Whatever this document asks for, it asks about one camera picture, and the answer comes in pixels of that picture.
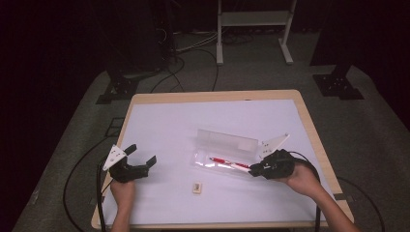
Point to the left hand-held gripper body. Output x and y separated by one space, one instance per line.
127 172

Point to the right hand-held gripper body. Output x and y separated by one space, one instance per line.
277 166

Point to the red pen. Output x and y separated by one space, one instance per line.
220 160

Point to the clear plastic pencil case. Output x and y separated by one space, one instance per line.
225 145

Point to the person's left hand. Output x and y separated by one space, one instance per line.
123 193

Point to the person's right hand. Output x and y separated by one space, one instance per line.
303 182

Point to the white table mat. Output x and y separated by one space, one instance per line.
177 129

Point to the small beige eraser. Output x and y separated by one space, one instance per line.
197 188

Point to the black stand base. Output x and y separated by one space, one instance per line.
338 85
117 88

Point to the wooden table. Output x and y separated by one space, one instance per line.
209 95

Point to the white metal stand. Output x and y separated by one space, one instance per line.
253 18

